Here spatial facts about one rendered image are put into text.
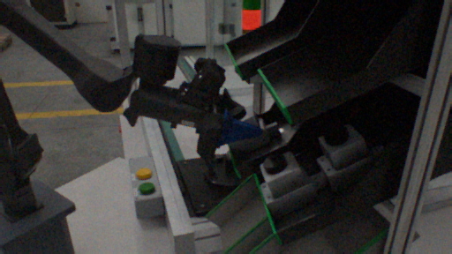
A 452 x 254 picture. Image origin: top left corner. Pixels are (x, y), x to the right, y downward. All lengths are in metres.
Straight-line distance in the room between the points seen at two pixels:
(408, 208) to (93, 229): 0.79
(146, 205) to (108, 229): 0.14
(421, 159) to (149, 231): 0.73
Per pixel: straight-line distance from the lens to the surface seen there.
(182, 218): 0.87
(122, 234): 1.01
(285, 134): 0.63
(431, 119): 0.41
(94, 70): 0.60
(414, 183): 0.44
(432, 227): 1.13
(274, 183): 0.47
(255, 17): 1.04
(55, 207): 0.81
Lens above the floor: 1.51
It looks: 26 degrees down
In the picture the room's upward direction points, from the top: straight up
